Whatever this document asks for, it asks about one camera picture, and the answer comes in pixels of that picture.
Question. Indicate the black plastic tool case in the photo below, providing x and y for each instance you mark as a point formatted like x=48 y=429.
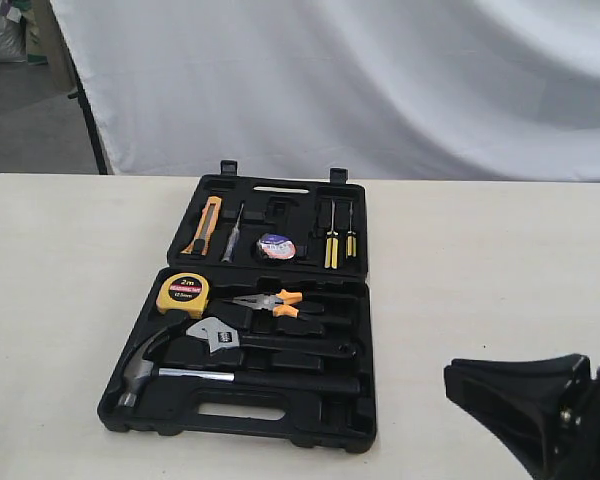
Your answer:
x=335 y=306

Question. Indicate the orange handled pliers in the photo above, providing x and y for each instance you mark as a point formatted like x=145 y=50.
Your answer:
x=278 y=304

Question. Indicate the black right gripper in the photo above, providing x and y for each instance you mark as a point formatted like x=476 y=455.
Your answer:
x=521 y=404

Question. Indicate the clear tester screwdriver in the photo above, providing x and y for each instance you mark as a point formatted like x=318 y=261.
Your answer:
x=233 y=237

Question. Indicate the yellow tape measure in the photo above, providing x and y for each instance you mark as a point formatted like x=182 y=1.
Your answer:
x=186 y=292

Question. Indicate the grey plastic sack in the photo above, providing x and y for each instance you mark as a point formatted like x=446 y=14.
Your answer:
x=12 y=31

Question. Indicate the PVC insulating tape roll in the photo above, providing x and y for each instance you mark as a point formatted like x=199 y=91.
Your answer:
x=276 y=247

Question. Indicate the yellow utility knife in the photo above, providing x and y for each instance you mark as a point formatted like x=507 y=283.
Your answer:
x=199 y=245

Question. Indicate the adjustable wrench black handle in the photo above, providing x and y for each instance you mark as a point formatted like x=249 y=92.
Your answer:
x=221 y=336

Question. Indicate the white backdrop cloth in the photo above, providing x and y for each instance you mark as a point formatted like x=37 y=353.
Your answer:
x=463 y=90

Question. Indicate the green white bag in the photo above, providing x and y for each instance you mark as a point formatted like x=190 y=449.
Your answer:
x=35 y=54

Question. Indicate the brown wooden cabinet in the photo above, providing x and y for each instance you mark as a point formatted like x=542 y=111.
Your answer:
x=54 y=46

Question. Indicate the steel claw hammer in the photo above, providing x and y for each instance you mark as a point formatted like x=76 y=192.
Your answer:
x=139 y=370

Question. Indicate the yellow black screwdriver small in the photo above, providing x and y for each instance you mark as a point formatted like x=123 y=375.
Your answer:
x=351 y=239

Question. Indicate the black backdrop stand pole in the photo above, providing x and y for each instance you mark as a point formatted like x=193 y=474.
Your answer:
x=78 y=93

